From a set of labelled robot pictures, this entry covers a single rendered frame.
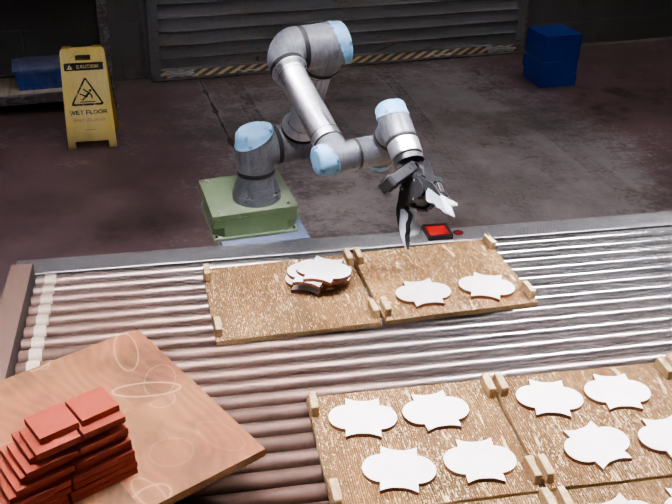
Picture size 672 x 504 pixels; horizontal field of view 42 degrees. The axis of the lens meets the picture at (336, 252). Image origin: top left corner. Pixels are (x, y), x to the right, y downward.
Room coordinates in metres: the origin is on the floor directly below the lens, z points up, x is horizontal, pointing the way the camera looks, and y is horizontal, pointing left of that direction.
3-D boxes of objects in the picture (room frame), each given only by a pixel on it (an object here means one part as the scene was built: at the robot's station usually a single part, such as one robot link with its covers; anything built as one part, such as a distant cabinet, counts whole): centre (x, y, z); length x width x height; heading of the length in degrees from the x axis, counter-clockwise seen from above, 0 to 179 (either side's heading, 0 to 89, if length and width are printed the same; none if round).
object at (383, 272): (2.04, -0.28, 0.93); 0.41 x 0.35 x 0.02; 104
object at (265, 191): (2.47, 0.25, 1.01); 0.15 x 0.15 x 0.10
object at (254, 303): (1.94, 0.12, 0.93); 0.41 x 0.35 x 0.02; 104
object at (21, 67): (5.96, 2.07, 0.22); 0.40 x 0.31 x 0.16; 107
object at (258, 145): (2.47, 0.24, 1.13); 0.13 x 0.12 x 0.14; 115
